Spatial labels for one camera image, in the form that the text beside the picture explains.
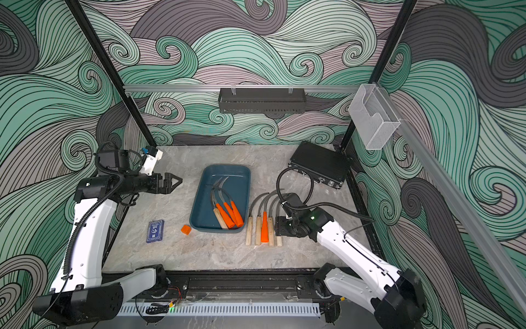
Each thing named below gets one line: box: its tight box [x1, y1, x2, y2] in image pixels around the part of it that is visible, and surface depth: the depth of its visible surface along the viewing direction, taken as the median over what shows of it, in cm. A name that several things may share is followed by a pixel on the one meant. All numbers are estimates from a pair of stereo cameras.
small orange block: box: [180, 224, 192, 236], surface depth 88 cm
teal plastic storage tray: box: [189, 163, 252, 231], surface depth 99 cm
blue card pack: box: [145, 219, 166, 244], surface depth 87 cm
